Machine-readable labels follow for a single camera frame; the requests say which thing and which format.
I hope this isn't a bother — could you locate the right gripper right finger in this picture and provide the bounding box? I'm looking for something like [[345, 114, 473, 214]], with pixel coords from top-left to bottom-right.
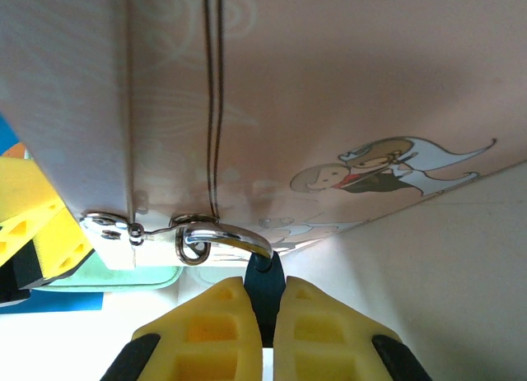
[[273, 276, 434, 381]]

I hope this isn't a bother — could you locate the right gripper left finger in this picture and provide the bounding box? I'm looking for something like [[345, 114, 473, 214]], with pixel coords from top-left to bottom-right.
[[98, 276, 264, 381]]

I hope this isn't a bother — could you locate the small blue padlock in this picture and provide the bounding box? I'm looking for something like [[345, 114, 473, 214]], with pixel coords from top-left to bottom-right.
[[180, 225, 288, 350]]

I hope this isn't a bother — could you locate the pink cartoon couple tin box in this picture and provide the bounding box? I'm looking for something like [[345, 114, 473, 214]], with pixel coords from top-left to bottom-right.
[[0, 0, 527, 271]]

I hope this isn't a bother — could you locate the mint green plastic container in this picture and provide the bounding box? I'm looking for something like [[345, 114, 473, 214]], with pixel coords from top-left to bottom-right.
[[30, 251, 184, 294]]

